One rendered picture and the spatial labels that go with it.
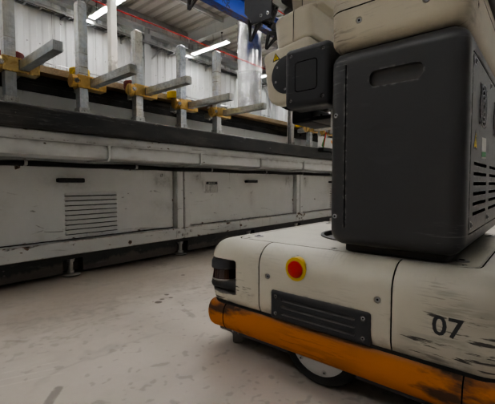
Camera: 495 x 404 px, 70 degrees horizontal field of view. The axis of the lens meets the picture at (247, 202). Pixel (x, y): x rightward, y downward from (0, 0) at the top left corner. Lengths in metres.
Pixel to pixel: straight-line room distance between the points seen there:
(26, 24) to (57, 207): 8.06
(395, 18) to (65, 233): 1.53
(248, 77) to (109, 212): 5.70
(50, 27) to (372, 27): 9.29
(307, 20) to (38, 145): 1.04
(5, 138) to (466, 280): 1.40
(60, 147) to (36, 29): 8.20
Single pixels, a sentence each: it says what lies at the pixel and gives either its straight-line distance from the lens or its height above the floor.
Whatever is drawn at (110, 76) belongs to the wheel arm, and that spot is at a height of 0.82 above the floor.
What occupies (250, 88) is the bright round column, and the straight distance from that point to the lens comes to 7.20.
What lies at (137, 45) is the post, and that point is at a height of 1.04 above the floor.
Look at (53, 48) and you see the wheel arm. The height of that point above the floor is 0.82.
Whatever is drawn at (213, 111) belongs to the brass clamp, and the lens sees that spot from 2.00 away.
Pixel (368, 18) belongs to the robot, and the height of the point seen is 0.73.
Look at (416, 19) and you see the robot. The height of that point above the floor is 0.71.
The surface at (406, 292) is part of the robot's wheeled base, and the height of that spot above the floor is 0.24.
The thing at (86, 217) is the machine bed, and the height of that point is 0.26.
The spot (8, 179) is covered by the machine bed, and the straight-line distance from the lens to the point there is 1.73.
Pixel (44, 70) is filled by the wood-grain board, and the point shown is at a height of 0.88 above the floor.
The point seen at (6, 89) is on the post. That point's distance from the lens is 1.50.
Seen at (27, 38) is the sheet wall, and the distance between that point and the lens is 9.56.
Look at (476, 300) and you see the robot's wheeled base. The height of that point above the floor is 0.24.
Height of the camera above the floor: 0.42
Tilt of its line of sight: 3 degrees down
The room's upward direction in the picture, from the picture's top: straight up
